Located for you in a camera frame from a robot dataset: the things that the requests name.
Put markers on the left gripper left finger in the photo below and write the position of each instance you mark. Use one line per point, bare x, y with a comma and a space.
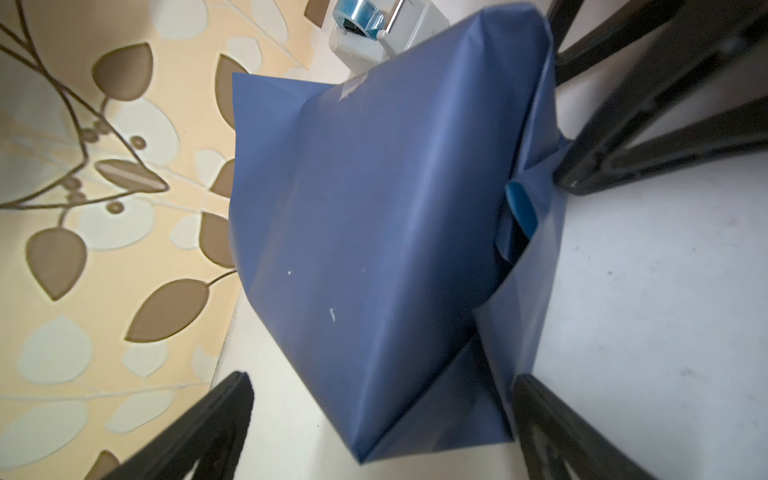
206, 441

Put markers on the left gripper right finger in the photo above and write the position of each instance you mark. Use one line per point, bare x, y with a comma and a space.
557, 443

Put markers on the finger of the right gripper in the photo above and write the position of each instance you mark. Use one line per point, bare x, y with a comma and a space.
631, 22
698, 43

